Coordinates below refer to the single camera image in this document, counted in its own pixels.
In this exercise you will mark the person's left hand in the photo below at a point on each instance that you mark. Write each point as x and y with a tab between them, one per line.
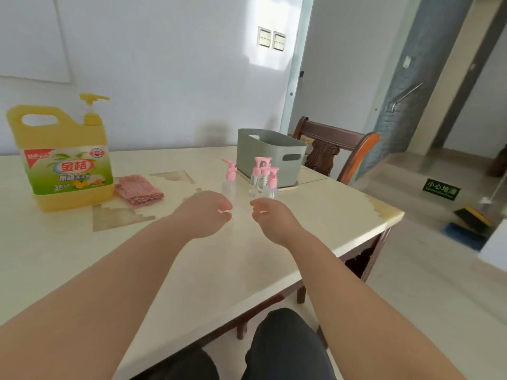
202	215

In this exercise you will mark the person's right hand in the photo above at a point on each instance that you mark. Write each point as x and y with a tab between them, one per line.
279	223

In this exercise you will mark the pink pump dispenser head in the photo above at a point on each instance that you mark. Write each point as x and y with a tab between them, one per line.
266	172
230	174
259	164
273	180

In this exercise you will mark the pink textured cloth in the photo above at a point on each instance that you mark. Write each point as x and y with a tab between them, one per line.
138	189

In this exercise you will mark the grey-green plastic basket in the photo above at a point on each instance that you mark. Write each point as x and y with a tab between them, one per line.
285	150

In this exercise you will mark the yellow detergent jug with pump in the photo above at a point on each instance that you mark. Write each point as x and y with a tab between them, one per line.
59	134

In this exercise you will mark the person's left forearm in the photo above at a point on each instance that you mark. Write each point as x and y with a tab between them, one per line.
91	296

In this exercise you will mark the person's right forearm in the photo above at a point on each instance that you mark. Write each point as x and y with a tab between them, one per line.
364	312

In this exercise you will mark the person's right leg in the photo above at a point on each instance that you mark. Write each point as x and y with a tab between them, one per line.
289	348

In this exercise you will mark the person's leg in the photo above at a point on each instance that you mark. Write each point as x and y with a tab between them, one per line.
182	366
289	348

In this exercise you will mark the person's left leg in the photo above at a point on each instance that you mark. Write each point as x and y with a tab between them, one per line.
182	366

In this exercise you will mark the cream tray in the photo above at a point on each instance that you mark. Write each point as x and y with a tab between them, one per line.
288	187

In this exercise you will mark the dark wooden chair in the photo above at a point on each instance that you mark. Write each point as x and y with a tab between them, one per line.
336	138

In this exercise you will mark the green floor sign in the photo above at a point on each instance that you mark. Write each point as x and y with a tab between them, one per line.
441	189

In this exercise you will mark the grey metal handrail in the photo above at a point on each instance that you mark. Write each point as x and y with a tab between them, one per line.
404	96

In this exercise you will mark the blue dustpan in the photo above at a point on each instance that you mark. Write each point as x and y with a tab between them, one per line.
463	235

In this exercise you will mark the yellow and black broom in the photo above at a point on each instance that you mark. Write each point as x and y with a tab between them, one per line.
473	217

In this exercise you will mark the white door frame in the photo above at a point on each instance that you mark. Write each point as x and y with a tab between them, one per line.
295	63

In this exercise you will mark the white wall switch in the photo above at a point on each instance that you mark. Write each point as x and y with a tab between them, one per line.
279	41
264	37

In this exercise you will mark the white wall board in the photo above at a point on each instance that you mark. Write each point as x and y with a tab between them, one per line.
31	35

